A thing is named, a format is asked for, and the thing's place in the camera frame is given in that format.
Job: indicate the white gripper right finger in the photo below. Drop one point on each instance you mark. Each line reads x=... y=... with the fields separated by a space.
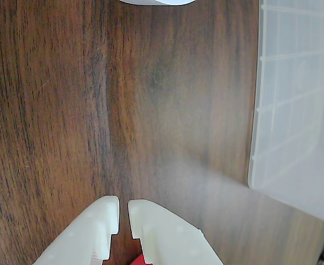
x=172 y=240

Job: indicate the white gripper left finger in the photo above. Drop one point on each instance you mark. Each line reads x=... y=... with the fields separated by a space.
x=84 y=237

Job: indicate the translucent plastic storage box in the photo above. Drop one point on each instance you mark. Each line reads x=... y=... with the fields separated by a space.
x=297 y=110

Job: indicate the white tape roll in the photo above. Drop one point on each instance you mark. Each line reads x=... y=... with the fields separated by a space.
x=156 y=2

